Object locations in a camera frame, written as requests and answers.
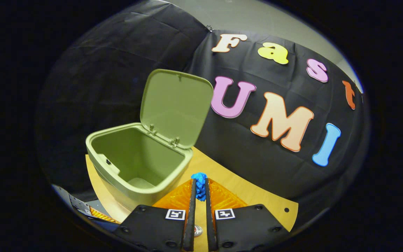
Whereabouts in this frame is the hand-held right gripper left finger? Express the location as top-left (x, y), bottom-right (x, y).
top-left (113, 178), bottom-right (197, 252)

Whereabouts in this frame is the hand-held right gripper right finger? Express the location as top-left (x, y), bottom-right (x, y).
top-left (205, 177), bottom-right (290, 252)

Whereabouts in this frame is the blue paper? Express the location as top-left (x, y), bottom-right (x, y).
top-left (191, 172), bottom-right (208, 202)

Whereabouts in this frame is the green desktop garbage bin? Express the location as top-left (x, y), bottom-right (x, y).
top-left (85, 69), bottom-right (214, 212)

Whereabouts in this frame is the wooden desktop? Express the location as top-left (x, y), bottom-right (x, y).
top-left (85, 146), bottom-right (299, 252)

